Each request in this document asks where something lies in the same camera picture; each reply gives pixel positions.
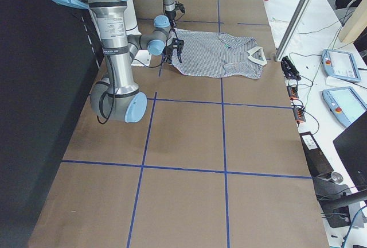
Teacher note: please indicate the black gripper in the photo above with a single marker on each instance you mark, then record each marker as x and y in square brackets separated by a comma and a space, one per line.
[171, 16]
[170, 49]

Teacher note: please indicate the striped navy white polo shirt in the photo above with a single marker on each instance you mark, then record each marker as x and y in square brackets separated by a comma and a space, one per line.
[219, 55]

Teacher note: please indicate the clear plastic bag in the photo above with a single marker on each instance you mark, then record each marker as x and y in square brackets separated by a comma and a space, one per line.
[278, 29]

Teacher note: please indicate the black clamp tool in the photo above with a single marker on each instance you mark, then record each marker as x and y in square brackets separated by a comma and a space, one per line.
[289, 69]

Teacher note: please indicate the orange black connector block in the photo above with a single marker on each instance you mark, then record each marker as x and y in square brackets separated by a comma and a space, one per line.
[298, 107]

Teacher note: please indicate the far teach pendant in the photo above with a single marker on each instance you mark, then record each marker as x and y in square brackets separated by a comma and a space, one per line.
[340, 65]

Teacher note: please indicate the teach pendant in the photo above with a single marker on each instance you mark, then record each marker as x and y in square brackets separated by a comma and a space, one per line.
[346, 105]
[340, 65]

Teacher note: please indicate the near teach pendant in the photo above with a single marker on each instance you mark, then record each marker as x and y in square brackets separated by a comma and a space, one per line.
[346, 105]

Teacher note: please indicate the black power supply box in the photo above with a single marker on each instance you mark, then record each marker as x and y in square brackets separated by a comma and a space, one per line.
[317, 162]

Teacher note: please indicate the black monitor stand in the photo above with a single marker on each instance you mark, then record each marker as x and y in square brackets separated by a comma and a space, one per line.
[339, 204]

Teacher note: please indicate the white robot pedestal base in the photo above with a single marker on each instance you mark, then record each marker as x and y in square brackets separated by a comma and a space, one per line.
[142, 58]

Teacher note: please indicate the aluminium frame post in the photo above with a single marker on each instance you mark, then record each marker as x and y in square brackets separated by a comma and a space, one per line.
[290, 31]

